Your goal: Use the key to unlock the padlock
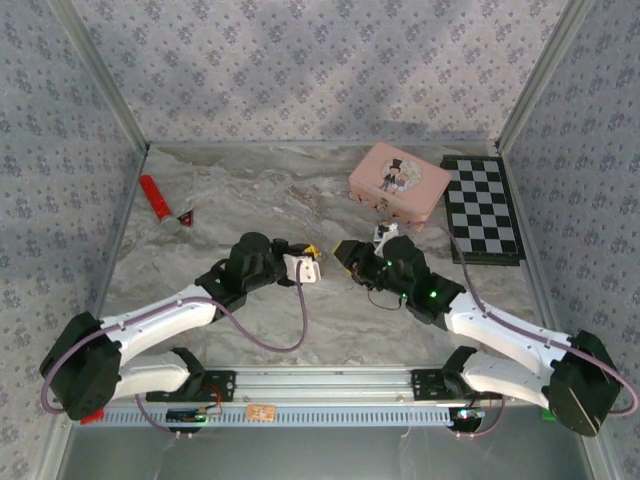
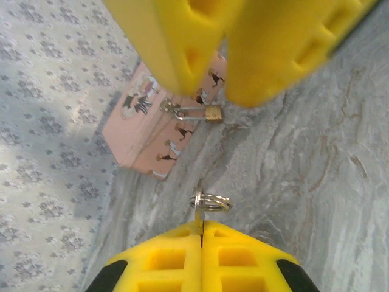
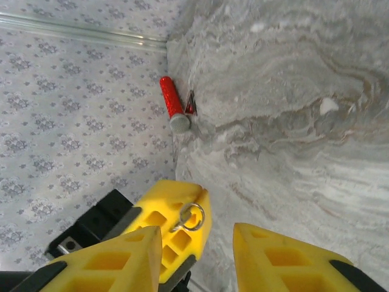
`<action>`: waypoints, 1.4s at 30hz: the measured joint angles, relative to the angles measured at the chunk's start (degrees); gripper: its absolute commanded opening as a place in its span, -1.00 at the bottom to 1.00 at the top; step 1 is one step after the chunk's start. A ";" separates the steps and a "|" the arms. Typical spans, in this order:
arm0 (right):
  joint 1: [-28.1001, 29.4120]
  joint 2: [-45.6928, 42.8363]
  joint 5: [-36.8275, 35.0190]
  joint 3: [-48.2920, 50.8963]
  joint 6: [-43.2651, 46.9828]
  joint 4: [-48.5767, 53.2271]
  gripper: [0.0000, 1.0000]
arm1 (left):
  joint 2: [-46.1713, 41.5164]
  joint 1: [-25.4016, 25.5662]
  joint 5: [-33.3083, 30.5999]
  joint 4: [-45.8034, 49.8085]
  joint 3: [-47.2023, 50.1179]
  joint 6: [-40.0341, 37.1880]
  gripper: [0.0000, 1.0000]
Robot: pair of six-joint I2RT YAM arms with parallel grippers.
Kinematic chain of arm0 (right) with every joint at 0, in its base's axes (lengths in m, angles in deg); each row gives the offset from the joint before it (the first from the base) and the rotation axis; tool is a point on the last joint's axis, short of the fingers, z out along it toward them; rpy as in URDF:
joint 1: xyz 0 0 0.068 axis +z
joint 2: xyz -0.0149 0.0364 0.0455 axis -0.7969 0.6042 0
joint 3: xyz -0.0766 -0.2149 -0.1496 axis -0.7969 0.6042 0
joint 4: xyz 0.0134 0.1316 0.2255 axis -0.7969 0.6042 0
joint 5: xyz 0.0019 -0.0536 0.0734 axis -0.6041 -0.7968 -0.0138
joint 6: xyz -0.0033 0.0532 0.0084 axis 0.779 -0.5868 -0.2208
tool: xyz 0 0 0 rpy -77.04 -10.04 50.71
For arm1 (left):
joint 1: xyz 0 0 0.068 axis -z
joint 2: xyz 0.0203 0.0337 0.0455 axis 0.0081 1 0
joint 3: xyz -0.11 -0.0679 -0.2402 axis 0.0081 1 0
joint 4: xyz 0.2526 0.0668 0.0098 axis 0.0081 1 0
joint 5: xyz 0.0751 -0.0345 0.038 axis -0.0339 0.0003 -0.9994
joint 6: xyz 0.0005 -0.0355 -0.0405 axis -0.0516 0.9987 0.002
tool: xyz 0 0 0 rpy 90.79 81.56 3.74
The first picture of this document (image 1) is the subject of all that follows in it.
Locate red cylinder with silver end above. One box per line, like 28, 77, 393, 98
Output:
138, 174, 182, 234

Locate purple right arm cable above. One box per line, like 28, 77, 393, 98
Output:
397, 219, 640, 440

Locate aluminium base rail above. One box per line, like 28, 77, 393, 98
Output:
199, 366, 454, 402

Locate aluminium frame post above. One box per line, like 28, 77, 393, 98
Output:
49, 0, 152, 152
496, 0, 597, 152

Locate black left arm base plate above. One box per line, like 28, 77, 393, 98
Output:
144, 368, 237, 404

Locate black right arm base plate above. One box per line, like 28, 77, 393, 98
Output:
410, 368, 502, 402

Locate grey slotted cable duct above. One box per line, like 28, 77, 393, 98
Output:
99, 404, 455, 427

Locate thin black cable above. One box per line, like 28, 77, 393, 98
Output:
366, 285, 407, 312

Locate pink cartoon tin box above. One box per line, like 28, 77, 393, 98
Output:
348, 141, 452, 234

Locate black white chessboard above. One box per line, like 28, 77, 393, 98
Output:
439, 155, 526, 266

